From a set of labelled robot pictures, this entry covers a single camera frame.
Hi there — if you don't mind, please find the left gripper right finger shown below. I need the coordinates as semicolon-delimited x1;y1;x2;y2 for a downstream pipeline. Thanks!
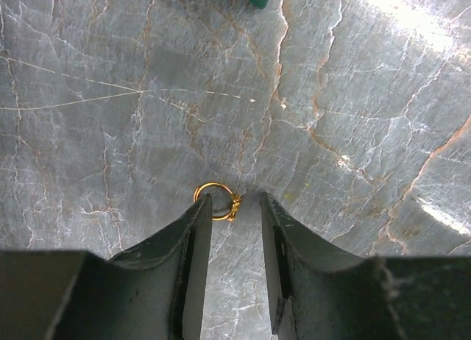
261;192;470;339

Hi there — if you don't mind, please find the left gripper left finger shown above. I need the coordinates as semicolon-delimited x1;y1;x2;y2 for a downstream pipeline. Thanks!
1;195;212;339

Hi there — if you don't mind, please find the small gold ring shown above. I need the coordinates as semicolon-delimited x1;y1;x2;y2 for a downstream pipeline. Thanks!
193;181;242;223

